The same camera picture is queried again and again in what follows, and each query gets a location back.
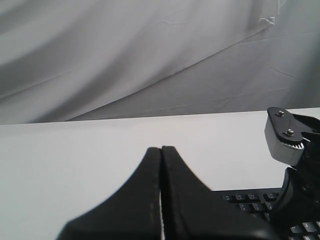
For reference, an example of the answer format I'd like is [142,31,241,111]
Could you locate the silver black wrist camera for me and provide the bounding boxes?
[264,107,320,166]

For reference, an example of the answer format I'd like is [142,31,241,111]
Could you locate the grey backdrop cloth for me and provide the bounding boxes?
[0,0,320,125]

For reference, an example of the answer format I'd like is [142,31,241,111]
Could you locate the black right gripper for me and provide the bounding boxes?
[271,149,320,223]

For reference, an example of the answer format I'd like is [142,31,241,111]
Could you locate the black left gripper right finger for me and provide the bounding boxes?
[160,146,278,240]

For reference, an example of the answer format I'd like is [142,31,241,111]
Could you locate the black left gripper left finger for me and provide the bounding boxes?
[57,147,162,240]

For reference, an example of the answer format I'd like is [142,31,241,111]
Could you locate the black acer keyboard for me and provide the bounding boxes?
[212,187,320,240]

